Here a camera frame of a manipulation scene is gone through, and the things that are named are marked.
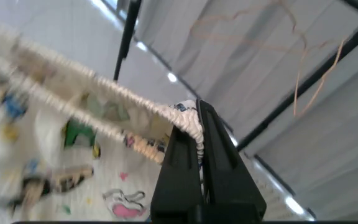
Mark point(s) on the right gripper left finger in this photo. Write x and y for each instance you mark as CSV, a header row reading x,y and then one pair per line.
x,y
179,186

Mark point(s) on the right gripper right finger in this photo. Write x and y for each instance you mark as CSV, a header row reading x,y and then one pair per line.
x,y
225,186

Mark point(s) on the cream printed garment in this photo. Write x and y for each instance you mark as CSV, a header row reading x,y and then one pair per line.
x,y
73,161

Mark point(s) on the black clothes rack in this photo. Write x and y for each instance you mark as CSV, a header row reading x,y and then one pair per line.
x,y
126,40

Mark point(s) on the white curtain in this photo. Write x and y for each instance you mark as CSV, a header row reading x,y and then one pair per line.
x,y
322,149

